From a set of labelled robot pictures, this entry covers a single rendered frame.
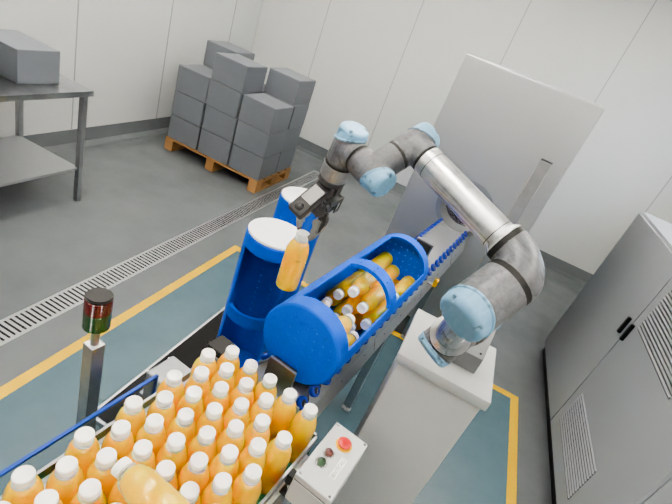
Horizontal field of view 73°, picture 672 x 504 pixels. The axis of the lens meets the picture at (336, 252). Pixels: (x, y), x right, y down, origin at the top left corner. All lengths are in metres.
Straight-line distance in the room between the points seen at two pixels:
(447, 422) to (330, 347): 0.50
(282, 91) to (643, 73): 3.92
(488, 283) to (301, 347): 0.70
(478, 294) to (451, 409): 0.74
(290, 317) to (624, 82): 5.33
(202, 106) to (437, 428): 4.18
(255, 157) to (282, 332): 3.54
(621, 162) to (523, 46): 1.77
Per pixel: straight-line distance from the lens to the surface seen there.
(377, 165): 1.06
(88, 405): 1.47
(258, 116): 4.76
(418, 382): 1.57
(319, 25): 6.68
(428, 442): 1.72
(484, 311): 0.93
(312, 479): 1.16
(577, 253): 6.58
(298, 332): 1.43
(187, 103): 5.24
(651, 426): 2.65
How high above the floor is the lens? 2.03
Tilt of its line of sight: 28 degrees down
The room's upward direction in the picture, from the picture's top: 22 degrees clockwise
